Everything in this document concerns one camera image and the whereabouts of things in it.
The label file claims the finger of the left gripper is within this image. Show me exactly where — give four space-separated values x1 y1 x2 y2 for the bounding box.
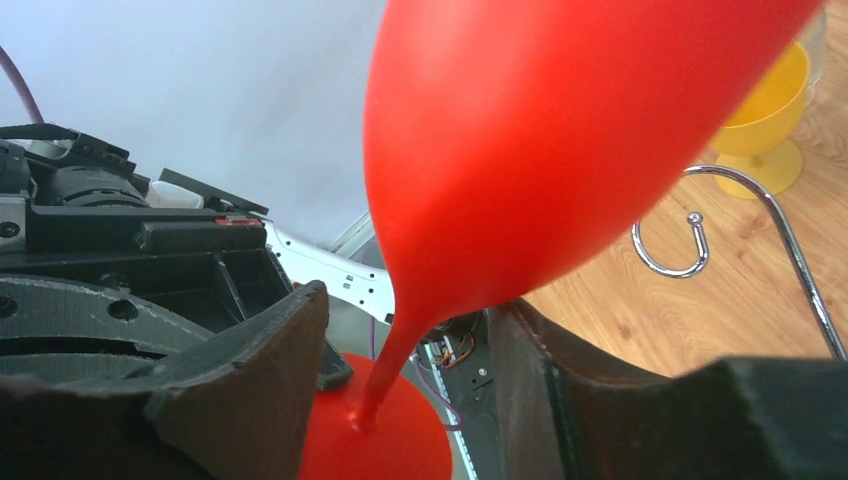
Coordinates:
0 274 356 392

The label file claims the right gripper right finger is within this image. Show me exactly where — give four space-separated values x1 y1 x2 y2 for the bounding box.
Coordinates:
486 299 847 479

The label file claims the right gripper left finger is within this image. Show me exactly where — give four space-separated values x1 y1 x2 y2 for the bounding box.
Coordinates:
1 281 329 479

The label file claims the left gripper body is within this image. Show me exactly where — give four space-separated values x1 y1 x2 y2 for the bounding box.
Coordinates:
1 198 293 332

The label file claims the chrome wine glass rack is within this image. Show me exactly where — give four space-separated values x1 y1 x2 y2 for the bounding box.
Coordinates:
632 164 847 357

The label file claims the red plastic wine glass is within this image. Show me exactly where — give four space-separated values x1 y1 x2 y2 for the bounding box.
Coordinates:
298 1 820 479

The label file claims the yellow plastic wine glass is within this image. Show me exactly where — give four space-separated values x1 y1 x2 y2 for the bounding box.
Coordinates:
710 43 810 194

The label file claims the clear wide ribbed glass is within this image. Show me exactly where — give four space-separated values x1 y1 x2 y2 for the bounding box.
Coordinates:
798 7 827 105

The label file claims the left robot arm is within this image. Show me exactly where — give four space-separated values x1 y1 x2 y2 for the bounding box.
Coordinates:
1 123 305 390

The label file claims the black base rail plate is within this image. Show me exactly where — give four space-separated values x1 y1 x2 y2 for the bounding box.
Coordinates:
412 311 507 479

